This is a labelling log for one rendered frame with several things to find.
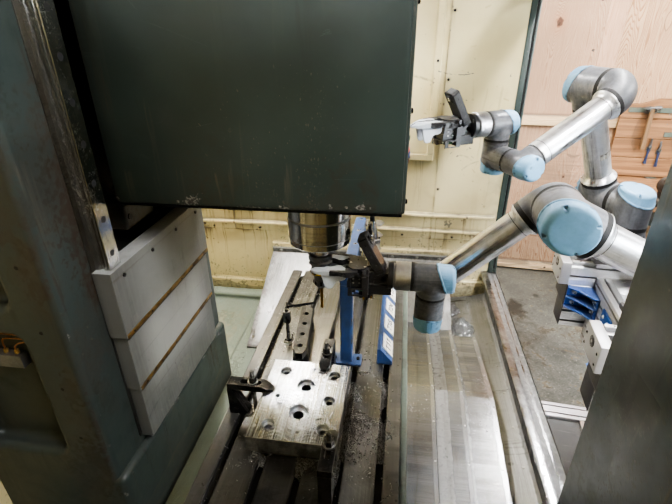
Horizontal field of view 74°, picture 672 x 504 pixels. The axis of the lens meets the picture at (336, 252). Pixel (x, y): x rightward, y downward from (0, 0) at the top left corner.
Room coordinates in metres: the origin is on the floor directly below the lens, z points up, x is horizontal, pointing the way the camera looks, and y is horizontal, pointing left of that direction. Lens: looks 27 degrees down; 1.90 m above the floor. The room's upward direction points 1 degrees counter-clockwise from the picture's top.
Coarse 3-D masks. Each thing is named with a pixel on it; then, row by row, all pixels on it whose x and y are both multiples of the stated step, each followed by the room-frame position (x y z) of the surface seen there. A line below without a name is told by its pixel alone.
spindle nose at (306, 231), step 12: (288, 216) 0.99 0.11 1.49; (300, 216) 0.95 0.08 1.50; (312, 216) 0.94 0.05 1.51; (324, 216) 0.94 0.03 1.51; (336, 216) 0.95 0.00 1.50; (348, 216) 0.98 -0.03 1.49; (288, 228) 0.99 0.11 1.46; (300, 228) 0.95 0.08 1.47; (312, 228) 0.94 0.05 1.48; (324, 228) 0.94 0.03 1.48; (336, 228) 0.95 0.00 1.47; (348, 228) 0.98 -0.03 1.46; (300, 240) 0.96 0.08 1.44; (312, 240) 0.94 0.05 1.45; (324, 240) 0.94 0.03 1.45; (336, 240) 0.95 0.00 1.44; (348, 240) 0.99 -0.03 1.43; (312, 252) 0.95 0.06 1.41; (324, 252) 0.95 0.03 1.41
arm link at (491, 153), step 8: (488, 144) 1.37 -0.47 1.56; (496, 144) 1.36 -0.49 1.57; (504, 144) 1.36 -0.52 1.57; (488, 152) 1.37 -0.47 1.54; (496, 152) 1.34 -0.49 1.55; (480, 160) 1.40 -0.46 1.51; (488, 160) 1.36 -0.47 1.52; (496, 160) 1.33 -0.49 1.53; (480, 168) 1.39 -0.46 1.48; (488, 168) 1.36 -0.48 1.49; (496, 168) 1.33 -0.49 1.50
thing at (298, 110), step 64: (128, 0) 0.95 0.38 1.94; (192, 0) 0.93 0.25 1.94; (256, 0) 0.91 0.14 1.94; (320, 0) 0.89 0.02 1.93; (384, 0) 0.88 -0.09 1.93; (128, 64) 0.95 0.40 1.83; (192, 64) 0.93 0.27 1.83; (256, 64) 0.91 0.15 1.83; (320, 64) 0.89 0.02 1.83; (384, 64) 0.88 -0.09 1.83; (128, 128) 0.96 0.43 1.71; (192, 128) 0.93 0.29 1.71; (256, 128) 0.91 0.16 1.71; (320, 128) 0.89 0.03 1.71; (384, 128) 0.88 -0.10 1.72; (128, 192) 0.96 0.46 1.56; (192, 192) 0.94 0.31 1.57; (256, 192) 0.92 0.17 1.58; (320, 192) 0.89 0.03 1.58; (384, 192) 0.87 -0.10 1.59
